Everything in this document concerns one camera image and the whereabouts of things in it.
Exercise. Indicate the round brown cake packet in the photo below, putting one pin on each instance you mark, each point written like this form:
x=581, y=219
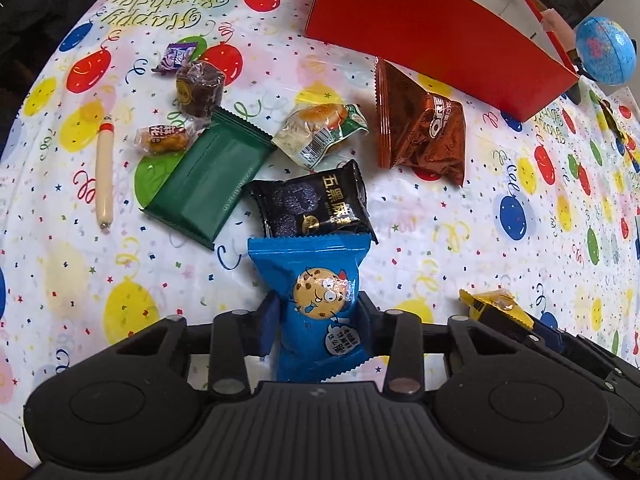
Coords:
x=200, y=90

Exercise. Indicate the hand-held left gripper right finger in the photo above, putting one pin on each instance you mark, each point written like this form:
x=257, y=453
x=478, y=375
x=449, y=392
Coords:
x=364, y=319

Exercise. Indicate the brown foil snack bag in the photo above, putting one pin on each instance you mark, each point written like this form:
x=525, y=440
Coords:
x=420, y=130

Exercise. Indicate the small orange snack packet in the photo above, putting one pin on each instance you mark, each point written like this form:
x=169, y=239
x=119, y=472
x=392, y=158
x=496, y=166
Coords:
x=165, y=139

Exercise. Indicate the blue globe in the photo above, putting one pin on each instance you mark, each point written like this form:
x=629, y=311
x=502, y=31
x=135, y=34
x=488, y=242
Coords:
x=605, y=50

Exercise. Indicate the blue cookie packet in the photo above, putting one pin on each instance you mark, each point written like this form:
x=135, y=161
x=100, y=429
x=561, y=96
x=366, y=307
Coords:
x=315, y=320

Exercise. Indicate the green white bun packet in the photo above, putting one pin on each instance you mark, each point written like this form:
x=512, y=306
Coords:
x=315, y=130

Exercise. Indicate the yellow snack packet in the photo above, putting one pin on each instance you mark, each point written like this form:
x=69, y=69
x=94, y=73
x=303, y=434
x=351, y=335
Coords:
x=500, y=302

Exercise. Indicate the dark green snack packet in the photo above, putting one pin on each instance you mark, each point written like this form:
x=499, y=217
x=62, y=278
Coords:
x=210, y=180

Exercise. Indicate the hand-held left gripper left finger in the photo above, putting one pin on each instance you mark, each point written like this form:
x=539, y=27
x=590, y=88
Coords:
x=270, y=312

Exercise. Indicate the sausage stick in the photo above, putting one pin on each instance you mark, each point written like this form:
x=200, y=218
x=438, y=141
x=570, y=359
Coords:
x=105, y=175

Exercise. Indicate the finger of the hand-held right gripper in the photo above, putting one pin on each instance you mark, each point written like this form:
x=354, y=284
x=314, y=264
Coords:
x=549, y=334

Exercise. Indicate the balloon print tablecloth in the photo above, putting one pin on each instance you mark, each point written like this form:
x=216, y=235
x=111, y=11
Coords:
x=450, y=260

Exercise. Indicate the purple candy wrapper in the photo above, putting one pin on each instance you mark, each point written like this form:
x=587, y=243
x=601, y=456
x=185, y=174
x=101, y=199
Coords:
x=175, y=57

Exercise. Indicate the red cardboard box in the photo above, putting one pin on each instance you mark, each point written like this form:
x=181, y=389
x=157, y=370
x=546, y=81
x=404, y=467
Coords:
x=425, y=25

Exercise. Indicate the black snack packet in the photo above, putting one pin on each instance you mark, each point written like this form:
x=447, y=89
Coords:
x=305, y=205

